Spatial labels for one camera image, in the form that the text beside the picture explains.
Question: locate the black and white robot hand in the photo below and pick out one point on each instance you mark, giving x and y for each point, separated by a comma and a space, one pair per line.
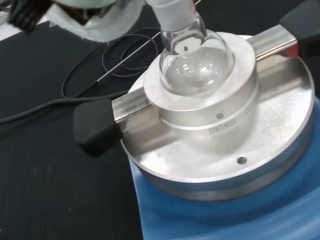
100, 25

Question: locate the heater with blue base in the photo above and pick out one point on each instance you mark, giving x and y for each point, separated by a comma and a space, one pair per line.
250, 212

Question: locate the thin steel temperature probe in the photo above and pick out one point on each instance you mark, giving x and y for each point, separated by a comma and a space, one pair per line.
125, 60

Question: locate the clear round-bottom glass flask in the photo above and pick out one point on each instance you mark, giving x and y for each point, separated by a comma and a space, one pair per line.
197, 67

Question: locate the black bench cloth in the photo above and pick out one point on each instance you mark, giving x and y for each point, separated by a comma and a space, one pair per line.
50, 187

